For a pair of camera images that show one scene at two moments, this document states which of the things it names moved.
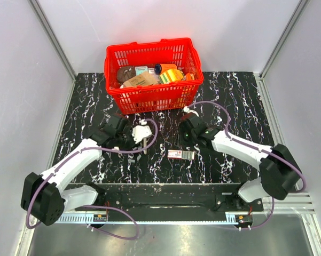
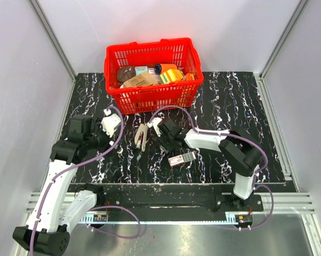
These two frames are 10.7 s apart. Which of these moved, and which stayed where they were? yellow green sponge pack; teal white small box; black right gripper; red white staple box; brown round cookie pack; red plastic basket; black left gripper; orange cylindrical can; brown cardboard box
Moved: red white staple box; black left gripper; black right gripper
Stayed: brown round cookie pack; red plastic basket; yellow green sponge pack; orange cylindrical can; teal white small box; brown cardboard box
